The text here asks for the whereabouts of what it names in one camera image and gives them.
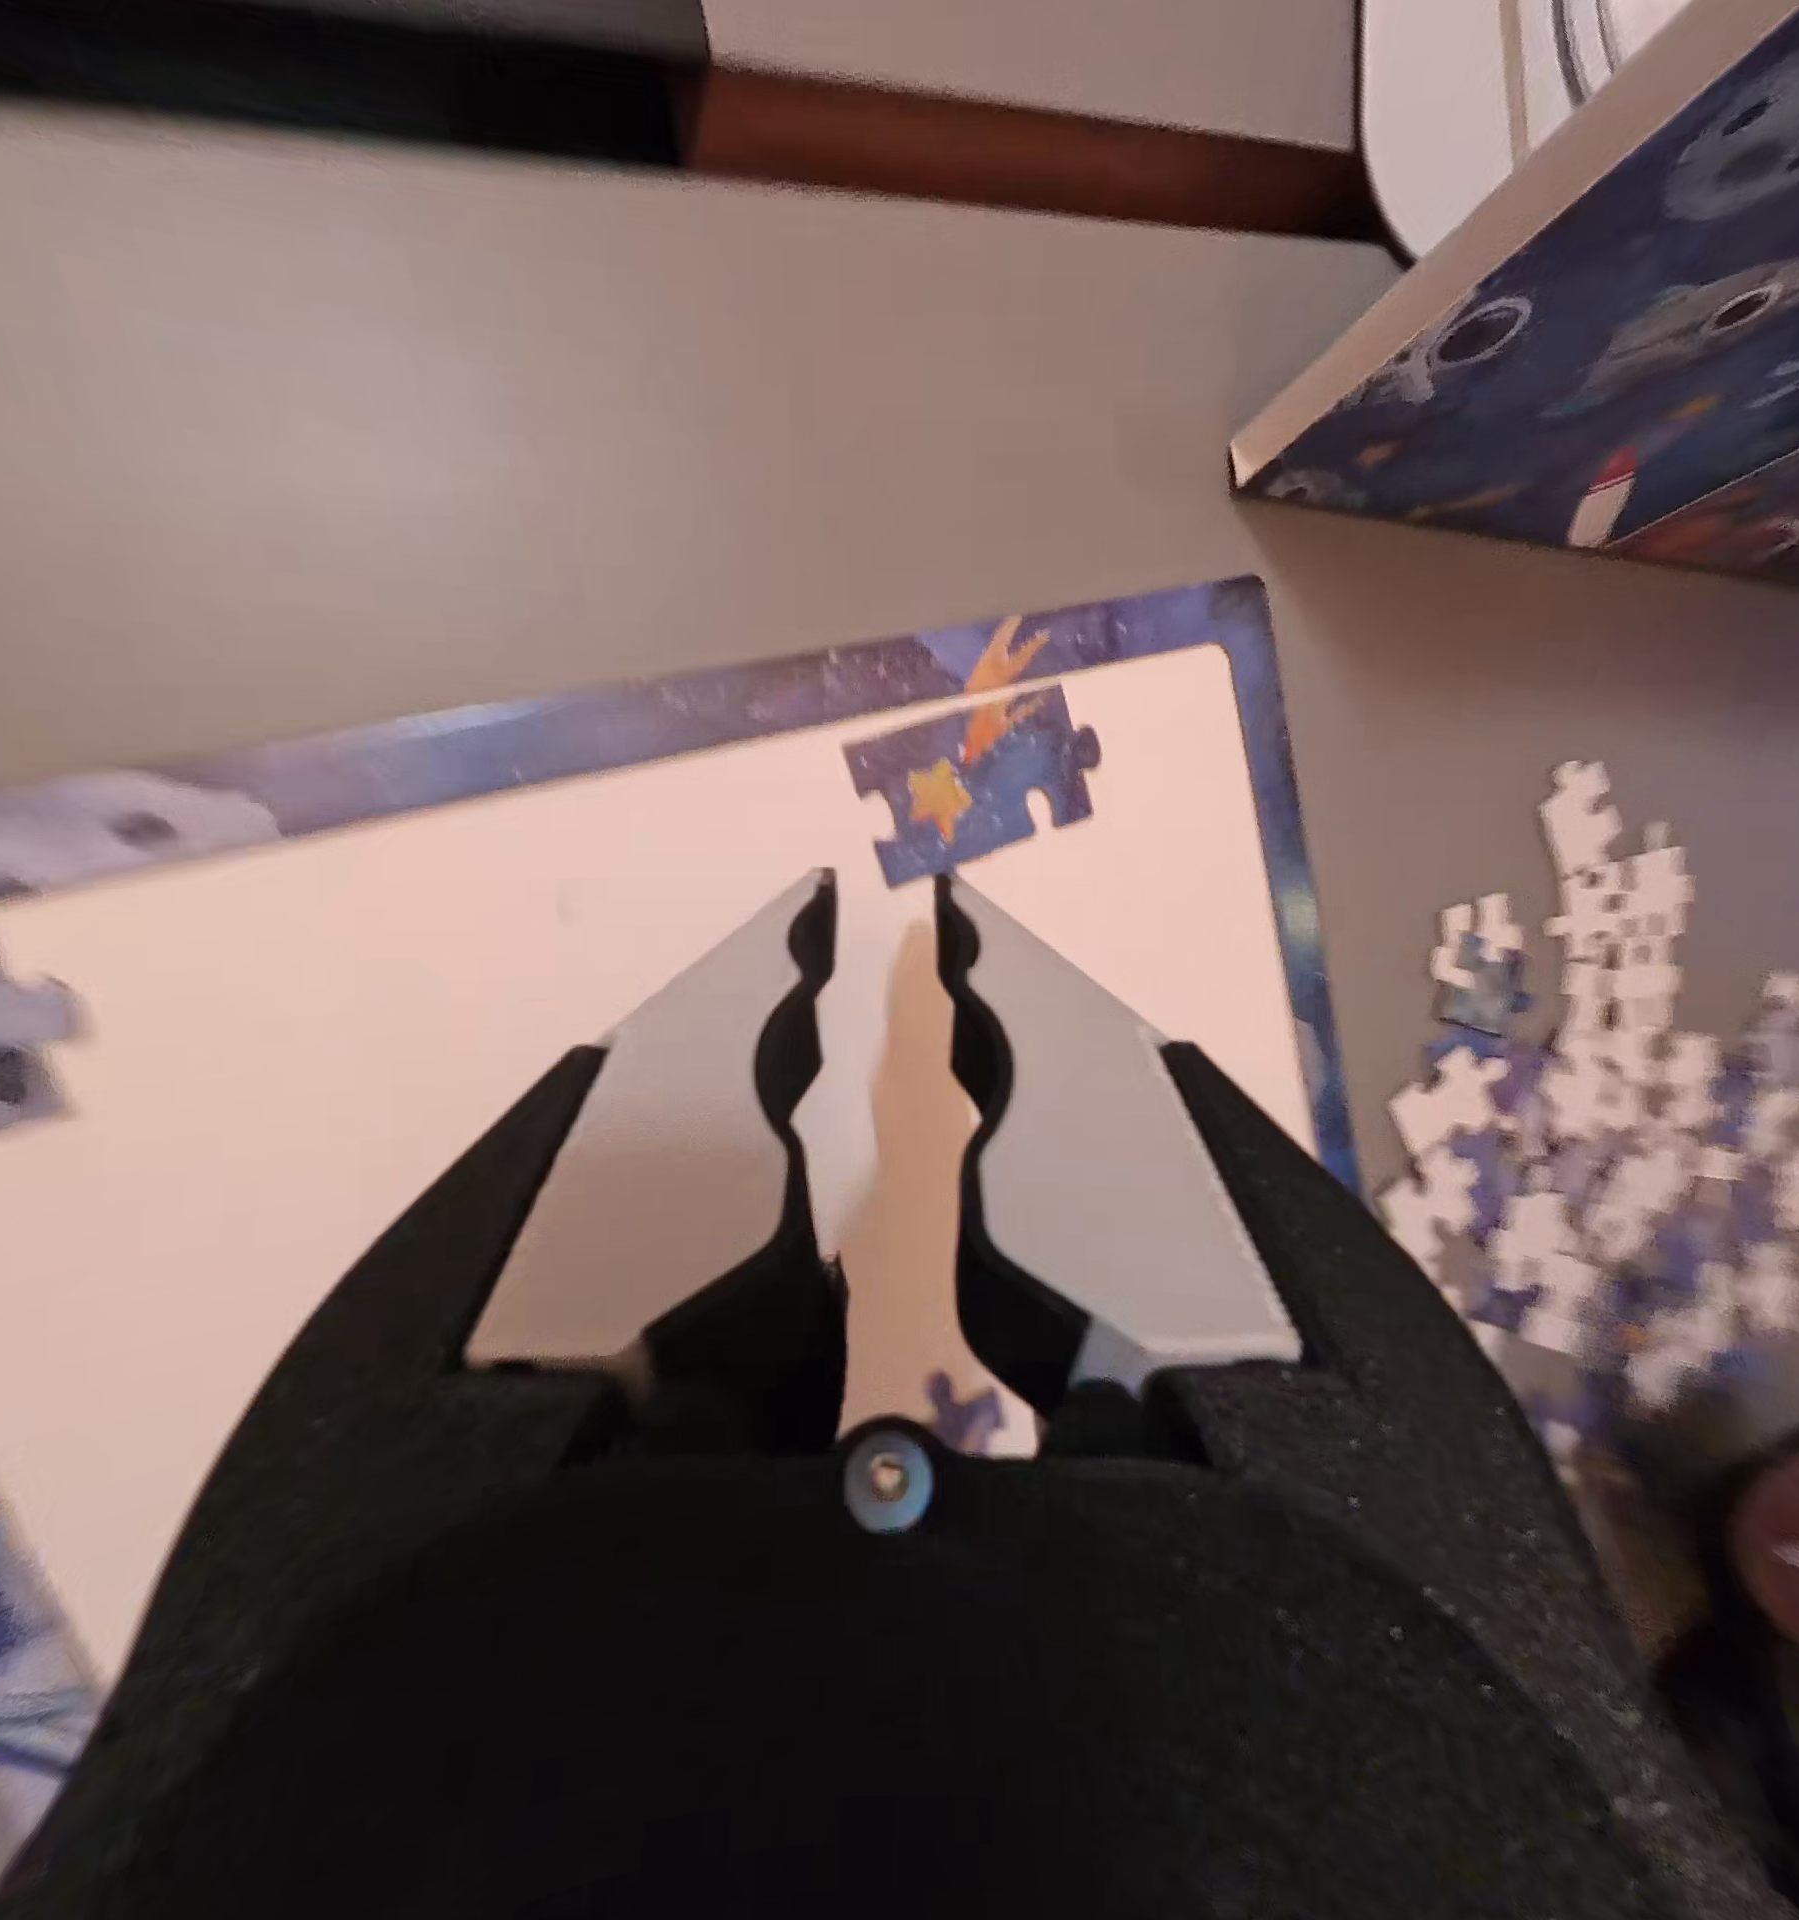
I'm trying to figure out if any dark grey desk flap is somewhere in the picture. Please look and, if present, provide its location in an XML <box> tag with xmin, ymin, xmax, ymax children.
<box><xmin>0</xmin><ymin>0</ymin><xmax>710</xmax><ymax>171</ymax></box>

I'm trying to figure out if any pile of jigsaw puzzle pieces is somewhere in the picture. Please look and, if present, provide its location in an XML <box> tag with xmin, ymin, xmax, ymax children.
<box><xmin>1375</xmin><ymin>757</ymin><xmax>1799</xmax><ymax>1428</ymax></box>

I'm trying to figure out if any blue framed puzzle board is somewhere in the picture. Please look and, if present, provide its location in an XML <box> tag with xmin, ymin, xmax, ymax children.
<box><xmin>0</xmin><ymin>576</ymin><xmax>1363</xmax><ymax>1824</ymax></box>

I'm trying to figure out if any illustrated puzzle box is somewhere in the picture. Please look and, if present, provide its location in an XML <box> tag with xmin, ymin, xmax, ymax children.
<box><xmin>1229</xmin><ymin>0</ymin><xmax>1799</xmax><ymax>590</ymax></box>

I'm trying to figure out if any white round object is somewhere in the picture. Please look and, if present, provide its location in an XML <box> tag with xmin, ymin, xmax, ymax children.
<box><xmin>1355</xmin><ymin>0</ymin><xmax>1703</xmax><ymax>270</ymax></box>

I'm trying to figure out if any blue grey puzzle piece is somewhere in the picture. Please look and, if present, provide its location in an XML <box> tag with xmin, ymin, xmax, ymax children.
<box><xmin>0</xmin><ymin>885</ymin><xmax>92</xmax><ymax>1138</ymax></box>

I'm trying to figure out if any blue star puzzle piece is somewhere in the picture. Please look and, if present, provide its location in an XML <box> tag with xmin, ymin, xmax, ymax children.
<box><xmin>844</xmin><ymin>733</ymin><xmax>991</xmax><ymax>891</ymax></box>

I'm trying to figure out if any grey desk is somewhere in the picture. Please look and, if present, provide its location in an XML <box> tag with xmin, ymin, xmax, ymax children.
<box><xmin>0</xmin><ymin>97</ymin><xmax>1799</xmax><ymax>1920</ymax></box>

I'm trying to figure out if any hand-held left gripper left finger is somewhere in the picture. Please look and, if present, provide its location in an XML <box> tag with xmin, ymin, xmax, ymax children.
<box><xmin>464</xmin><ymin>867</ymin><xmax>850</xmax><ymax>1442</ymax></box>

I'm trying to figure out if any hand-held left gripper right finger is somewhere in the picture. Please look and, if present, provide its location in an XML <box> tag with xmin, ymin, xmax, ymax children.
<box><xmin>931</xmin><ymin>874</ymin><xmax>1305</xmax><ymax>1424</ymax></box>

